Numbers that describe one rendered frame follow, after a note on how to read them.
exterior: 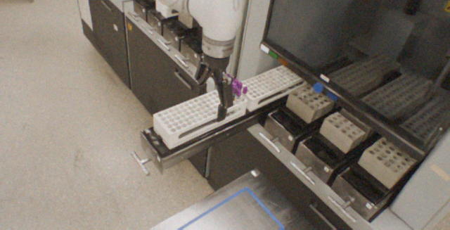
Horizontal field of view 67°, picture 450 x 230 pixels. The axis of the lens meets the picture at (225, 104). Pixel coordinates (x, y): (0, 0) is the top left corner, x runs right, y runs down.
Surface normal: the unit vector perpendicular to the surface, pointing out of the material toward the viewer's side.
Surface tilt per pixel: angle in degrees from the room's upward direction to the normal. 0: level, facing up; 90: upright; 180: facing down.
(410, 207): 90
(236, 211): 0
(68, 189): 0
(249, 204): 0
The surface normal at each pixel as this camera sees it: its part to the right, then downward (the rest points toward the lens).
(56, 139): 0.11, -0.75
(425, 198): -0.78, 0.34
